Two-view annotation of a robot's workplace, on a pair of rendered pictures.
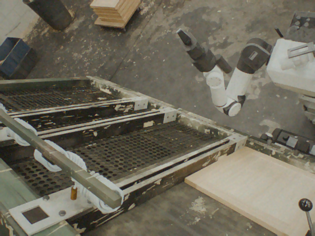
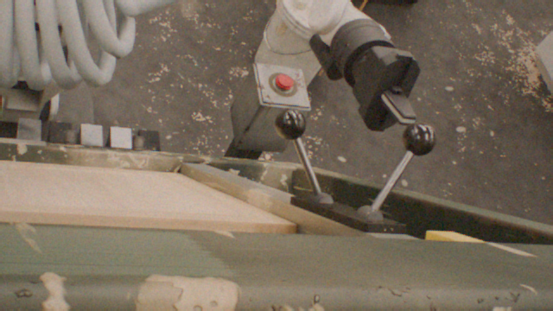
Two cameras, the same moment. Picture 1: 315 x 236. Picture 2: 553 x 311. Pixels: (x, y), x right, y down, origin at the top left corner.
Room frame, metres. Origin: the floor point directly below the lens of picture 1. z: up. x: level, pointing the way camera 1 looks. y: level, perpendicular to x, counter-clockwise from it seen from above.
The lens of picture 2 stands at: (0.29, 0.44, 2.05)
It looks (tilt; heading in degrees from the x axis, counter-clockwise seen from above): 48 degrees down; 256
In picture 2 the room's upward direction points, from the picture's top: 33 degrees clockwise
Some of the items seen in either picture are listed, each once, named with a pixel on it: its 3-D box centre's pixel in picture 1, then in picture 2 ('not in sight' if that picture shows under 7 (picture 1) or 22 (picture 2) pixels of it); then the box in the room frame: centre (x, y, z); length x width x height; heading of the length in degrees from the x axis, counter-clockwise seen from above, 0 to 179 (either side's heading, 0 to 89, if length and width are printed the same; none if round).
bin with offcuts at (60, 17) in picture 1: (49, 7); not in sight; (4.87, 0.19, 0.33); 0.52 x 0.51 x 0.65; 25
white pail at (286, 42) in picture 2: not in sight; (307, 28); (-0.09, -1.78, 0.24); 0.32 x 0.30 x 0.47; 25
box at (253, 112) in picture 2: not in sight; (268, 110); (0.08, -0.72, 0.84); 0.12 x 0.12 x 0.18; 21
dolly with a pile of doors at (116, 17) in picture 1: (114, 8); not in sight; (3.78, -0.53, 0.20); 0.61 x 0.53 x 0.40; 25
